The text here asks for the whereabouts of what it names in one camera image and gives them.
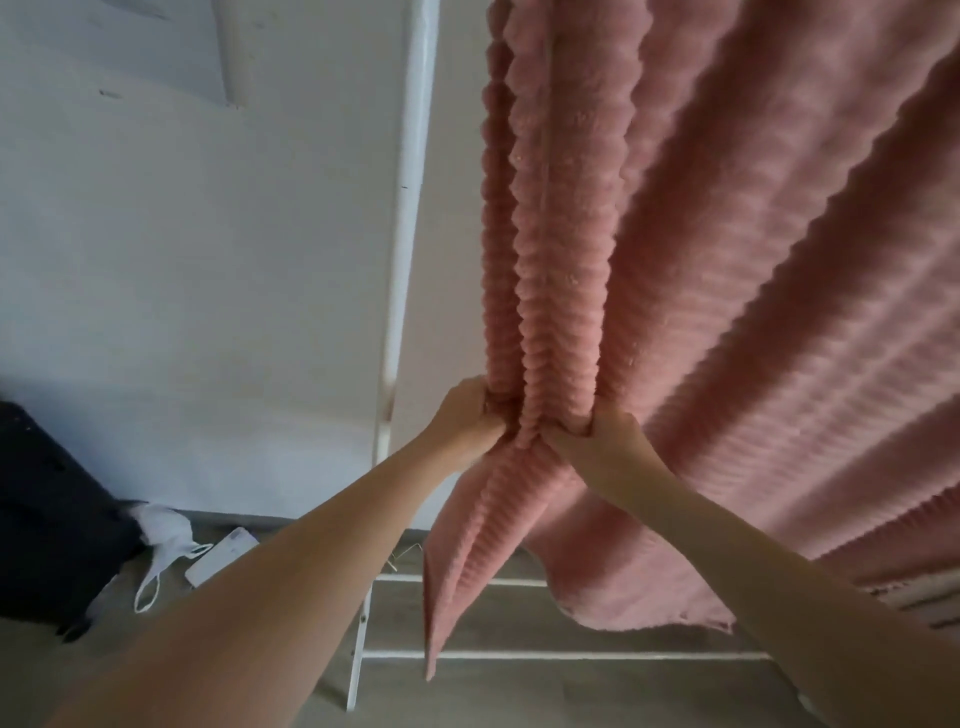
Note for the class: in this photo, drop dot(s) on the person's right forearm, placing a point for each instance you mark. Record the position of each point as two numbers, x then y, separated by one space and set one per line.
795 592

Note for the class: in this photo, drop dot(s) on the person's left fingers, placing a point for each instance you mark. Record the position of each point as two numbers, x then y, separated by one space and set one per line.
495 405

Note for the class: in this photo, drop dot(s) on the pink ribbed fleece blanket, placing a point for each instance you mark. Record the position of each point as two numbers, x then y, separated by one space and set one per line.
675 262

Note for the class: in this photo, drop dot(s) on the person's left forearm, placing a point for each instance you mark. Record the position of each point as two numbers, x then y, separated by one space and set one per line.
255 592

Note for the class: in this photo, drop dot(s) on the white metal clothes rack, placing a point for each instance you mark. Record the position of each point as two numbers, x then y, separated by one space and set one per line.
401 300

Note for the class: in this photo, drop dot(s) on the person's right hand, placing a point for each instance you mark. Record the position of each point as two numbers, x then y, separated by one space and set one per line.
611 450

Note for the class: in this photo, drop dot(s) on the person's left hand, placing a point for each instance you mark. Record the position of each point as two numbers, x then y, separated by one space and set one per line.
463 420

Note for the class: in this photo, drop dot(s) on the person's right thumb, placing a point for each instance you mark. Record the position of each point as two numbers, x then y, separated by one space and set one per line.
564 435

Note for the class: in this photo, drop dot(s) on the white flat phone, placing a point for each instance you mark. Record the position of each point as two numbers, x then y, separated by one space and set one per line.
221 556

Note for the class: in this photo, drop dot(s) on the white plastic bag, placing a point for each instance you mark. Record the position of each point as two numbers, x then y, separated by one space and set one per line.
161 544

